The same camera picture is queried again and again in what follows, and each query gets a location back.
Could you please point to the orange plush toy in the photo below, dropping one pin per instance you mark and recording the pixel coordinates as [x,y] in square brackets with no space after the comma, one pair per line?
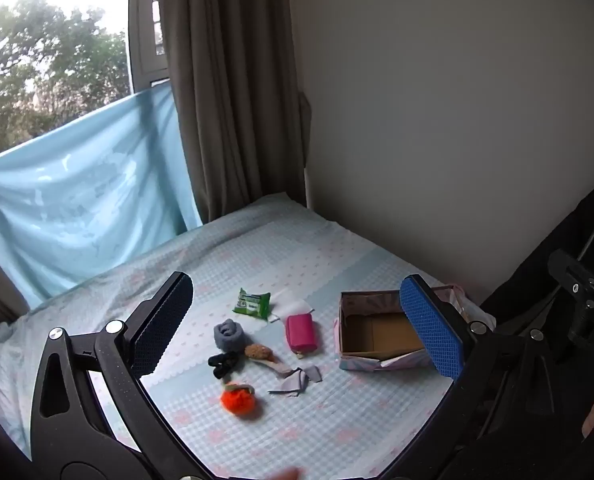
[237,401]

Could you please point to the grey rolled sock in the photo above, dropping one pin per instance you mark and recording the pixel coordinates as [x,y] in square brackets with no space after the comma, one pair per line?
[228,336]

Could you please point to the light blue cloth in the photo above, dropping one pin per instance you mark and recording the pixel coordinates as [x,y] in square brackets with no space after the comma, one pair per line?
[77,200]

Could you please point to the grey cloth scrap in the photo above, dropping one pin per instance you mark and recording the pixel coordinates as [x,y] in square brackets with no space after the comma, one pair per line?
[292,385]

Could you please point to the checkered bedsheet with pink bows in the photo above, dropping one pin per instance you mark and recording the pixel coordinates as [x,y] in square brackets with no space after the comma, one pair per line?
[277,260]

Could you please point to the brown plush toy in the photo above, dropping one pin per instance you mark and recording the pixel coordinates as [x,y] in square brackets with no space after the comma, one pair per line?
[259,352]

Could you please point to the pink patterned cardboard box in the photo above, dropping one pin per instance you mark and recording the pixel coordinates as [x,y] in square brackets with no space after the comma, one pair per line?
[377,335]

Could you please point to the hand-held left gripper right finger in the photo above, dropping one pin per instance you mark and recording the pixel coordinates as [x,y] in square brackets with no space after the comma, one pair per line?
[432,332]

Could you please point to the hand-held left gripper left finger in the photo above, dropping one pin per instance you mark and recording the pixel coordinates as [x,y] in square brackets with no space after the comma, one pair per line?
[161,327]

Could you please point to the window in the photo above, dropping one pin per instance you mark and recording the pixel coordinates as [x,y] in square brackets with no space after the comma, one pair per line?
[52,60]

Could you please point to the white paper tissue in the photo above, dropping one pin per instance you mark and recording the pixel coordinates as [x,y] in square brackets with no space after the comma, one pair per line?
[294,307]

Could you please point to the green snack packet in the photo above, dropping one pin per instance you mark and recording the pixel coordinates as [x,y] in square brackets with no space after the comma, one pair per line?
[249,304]

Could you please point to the pink fabric pouch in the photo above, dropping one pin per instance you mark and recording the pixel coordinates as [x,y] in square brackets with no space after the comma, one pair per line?
[301,332]

